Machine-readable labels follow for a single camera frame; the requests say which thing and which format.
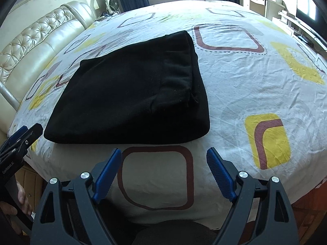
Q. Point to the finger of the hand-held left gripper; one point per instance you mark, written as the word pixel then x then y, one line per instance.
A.
pixel 17 134
pixel 30 135

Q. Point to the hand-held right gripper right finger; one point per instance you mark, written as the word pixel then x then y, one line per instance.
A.
pixel 220 176

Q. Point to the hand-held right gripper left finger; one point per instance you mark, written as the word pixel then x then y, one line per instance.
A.
pixel 107 176

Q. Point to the black pants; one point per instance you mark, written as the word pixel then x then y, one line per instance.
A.
pixel 127 94

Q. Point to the person's left hand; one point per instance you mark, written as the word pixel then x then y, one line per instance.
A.
pixel 23 197

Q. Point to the cream tufted leather headboard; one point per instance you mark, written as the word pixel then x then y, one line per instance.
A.
pixel 38 43

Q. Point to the white patterned bed sheet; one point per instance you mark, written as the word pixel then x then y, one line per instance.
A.
pixel 242 81

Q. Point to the white fan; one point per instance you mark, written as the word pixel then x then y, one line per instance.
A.
pixel 112 5

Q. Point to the white television stand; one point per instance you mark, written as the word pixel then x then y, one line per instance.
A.
pixel 296 23

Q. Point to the white dresser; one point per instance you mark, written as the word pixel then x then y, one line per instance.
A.
pixel 255 5

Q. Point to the black television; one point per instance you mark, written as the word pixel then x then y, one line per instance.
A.
pixel 302 10

